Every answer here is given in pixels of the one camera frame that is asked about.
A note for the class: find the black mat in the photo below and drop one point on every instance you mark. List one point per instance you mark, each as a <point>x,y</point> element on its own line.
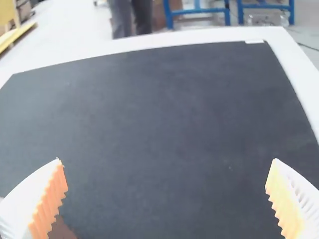
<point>162,119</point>

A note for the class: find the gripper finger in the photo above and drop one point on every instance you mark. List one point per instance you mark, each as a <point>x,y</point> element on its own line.
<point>32,206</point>
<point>294,204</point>

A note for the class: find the person's legs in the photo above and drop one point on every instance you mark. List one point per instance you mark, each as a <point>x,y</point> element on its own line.
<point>130,17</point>

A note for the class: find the wooden pallet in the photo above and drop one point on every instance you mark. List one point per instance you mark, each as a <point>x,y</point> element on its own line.
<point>12,25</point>

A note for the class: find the blue metal frame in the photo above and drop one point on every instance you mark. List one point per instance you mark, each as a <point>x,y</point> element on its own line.
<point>199,11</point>

